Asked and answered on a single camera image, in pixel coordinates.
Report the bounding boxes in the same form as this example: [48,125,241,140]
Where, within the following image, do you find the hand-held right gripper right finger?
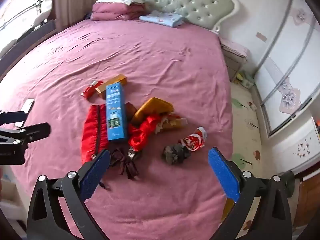
[208,147,293,240]

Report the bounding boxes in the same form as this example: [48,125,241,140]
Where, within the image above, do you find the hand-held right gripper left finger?
[26,149,112,240]

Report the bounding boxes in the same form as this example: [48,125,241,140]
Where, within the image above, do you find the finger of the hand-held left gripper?
[0,110,27,126]
[0,122,51,153]

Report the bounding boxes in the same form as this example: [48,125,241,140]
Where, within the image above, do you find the red zip pouch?
[80,104,109,164]

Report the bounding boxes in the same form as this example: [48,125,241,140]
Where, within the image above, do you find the red and white packet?
[179,126,208,153]

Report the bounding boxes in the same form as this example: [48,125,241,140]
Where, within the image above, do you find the dark grey sock bundle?
[162,144,192,166]

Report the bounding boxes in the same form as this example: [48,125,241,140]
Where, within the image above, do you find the long blue box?
[105,82,128,143]

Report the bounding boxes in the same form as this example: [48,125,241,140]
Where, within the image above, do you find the red tassel decoration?
[129,115,180,150]

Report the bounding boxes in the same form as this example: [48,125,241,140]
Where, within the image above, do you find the small red snack packet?
[80,80,103,99]

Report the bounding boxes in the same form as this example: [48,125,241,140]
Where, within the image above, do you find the gold bag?
[132,97,175,125]

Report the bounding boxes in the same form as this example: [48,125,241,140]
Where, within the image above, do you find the small gold box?
[95,74,127,98]

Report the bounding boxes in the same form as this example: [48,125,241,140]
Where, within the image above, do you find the white phone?
[15,98,35,127]

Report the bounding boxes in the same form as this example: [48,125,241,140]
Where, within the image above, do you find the cream tree print play mat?
[229,80,275,240]

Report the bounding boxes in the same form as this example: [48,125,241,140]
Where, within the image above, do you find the white cabinet with stickers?
[271,120,320,173]

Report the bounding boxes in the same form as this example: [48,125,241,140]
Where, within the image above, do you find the grey nightstand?
[221,46,248,82]

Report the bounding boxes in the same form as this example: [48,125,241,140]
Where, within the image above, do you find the window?
[0,0,54,53]

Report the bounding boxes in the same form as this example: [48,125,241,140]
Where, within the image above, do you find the bed with pink sheet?
[0,17,237,240]

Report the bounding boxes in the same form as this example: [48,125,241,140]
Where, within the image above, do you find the pink floral cloth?
[219,36,250,58]

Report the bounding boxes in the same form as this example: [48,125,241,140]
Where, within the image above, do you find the beige curtain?
[54,0,105,30]

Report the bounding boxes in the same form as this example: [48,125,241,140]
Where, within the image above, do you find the folded pink quilt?
[90,0,147,22]

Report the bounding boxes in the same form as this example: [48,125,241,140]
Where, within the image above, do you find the white patterned pillow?
[119,0,146,6]

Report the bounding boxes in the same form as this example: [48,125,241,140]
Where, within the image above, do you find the folded light blue blanket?
[139,10,185,27]

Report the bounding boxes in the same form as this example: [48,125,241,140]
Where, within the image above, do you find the green tufted headboard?
[104,0,240,32]

